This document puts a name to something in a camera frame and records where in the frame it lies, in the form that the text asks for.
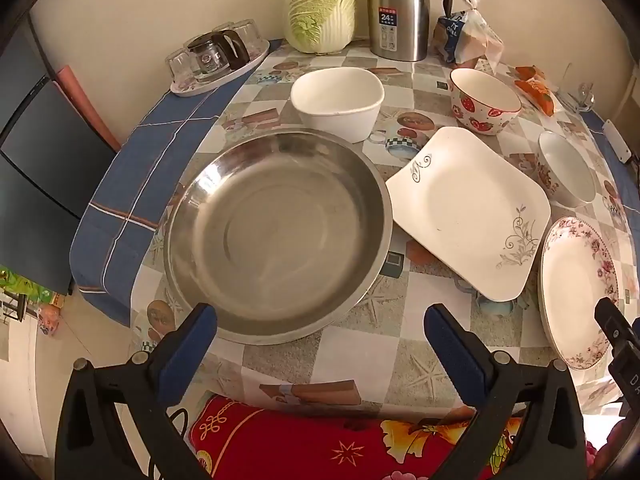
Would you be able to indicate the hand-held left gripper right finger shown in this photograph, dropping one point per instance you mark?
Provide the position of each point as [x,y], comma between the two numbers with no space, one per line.
[452,345]

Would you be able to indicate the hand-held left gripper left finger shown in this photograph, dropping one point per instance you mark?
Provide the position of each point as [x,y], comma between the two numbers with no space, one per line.
[187,340]

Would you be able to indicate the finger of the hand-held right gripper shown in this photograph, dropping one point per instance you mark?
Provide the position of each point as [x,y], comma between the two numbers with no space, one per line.
[612,322]

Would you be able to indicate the pink floral round plate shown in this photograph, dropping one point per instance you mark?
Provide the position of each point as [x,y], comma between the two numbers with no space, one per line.
[570,290]

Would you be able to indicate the white square plate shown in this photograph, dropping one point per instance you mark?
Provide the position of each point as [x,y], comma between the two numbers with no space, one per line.
[465,210]

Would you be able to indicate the stainless steel basin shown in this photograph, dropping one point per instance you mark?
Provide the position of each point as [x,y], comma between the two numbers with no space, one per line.
[280,240]

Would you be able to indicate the large white bowl red print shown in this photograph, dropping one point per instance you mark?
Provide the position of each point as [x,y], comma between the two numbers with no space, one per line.
[570,170]

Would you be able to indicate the strawberry print bowl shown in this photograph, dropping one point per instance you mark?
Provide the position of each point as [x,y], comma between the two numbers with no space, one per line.
[482,95]

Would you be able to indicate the white square bowl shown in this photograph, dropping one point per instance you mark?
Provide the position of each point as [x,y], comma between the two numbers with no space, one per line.
[335,95]

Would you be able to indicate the checkered patterned tablecloth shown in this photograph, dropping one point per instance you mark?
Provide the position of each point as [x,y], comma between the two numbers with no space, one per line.
[350,355]

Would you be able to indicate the red floral cushion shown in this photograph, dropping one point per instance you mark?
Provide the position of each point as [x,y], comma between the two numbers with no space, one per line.
[300,445]

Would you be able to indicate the colourful packets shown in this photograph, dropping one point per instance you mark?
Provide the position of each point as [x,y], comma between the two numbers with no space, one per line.
[25,290]

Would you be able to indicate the white power strip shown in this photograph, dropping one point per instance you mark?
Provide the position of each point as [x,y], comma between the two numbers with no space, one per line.
[617,140]

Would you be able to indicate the blue plaid cloth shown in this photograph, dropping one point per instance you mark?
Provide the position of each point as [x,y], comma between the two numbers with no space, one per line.
[150,160]

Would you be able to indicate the orange snack packet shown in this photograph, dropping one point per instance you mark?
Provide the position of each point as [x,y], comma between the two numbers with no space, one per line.
[529,72]
[537,95]

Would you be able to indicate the clear drinking glass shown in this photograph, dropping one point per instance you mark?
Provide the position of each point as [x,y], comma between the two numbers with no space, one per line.
[250,32]
[180,65]

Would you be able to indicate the glass teapot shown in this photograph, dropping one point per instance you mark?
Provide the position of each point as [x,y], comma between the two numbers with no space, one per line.
[207,55]

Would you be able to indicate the white oval tray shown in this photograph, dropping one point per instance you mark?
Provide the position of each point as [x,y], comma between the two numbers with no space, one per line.
[252,60]

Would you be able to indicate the bagged sliced bread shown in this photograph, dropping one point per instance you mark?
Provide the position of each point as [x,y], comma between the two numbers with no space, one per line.
[465,40]

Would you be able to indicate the stainless steel thermos jug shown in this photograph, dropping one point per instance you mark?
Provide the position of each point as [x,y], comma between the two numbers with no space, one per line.
[397,15]

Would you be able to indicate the napa cabbage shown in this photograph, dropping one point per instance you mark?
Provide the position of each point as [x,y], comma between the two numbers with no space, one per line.
[320,10]

